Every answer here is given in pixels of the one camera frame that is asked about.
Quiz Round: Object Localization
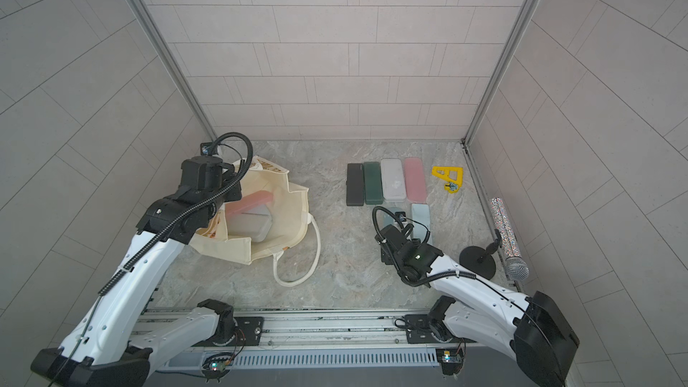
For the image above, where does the pale blue pencil case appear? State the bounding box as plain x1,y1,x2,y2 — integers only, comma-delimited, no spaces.
410,204,433,245

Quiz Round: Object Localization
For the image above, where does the translucent white pencil case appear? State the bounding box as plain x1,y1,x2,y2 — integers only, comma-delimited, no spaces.
226,205,273,243

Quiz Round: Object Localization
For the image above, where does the floral canvas tote bag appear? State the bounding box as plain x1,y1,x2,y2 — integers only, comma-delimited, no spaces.
190,156,322,288

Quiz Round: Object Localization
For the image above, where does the white grey pencil case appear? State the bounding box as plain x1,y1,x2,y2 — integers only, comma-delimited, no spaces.
380,159,407,202

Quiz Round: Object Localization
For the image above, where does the pink pencil case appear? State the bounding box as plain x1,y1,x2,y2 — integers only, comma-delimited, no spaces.
403,158,427,204

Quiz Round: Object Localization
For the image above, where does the dark green pencil case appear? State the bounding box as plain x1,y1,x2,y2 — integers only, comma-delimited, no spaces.
363,162,384,205

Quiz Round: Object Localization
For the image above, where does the black pencil case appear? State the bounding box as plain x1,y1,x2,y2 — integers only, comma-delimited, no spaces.
346,163,365,206

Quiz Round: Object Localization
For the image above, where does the light teal pencil case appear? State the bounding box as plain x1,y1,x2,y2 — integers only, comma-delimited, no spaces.
381,206,407,228

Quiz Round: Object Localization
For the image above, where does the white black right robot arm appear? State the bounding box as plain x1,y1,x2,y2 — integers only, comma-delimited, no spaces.
376,225,580,386

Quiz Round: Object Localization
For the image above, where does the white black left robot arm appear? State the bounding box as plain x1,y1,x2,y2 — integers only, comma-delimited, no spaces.
30,155,252,386

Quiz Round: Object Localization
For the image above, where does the salmon red pencil case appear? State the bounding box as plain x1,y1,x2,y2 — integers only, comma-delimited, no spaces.
224,190,273,217

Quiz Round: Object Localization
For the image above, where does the black microphone stand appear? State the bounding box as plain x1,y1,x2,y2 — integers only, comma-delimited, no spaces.
459,229,503,280

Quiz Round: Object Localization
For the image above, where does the yellow triangular wooden toy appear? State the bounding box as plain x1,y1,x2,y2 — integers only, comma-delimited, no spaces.
431,166,463,195

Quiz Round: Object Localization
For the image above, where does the glittery silver microphone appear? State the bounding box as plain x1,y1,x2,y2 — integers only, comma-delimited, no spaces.
489,198,530,282

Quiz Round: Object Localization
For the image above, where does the right circuit board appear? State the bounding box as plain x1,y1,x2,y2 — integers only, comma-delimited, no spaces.
435,348,466,376

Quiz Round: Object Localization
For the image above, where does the circuit board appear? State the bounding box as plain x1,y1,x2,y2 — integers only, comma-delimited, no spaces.
435,348,466,376
201,352,236,383

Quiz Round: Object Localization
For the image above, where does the left circuit board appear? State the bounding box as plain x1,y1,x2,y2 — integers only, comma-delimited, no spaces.
201,352,236,383

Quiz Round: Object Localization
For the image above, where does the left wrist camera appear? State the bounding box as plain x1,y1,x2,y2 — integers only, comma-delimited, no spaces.
200,142,220,156

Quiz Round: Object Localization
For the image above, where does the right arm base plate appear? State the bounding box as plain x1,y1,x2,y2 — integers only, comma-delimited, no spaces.
395,315,447,344

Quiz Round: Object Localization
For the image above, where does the aluminium mounting rail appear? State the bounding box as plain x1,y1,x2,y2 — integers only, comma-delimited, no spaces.
133,308,557,353

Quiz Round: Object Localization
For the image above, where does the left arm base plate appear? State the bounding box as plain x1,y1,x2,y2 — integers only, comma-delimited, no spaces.
197,316,264,348

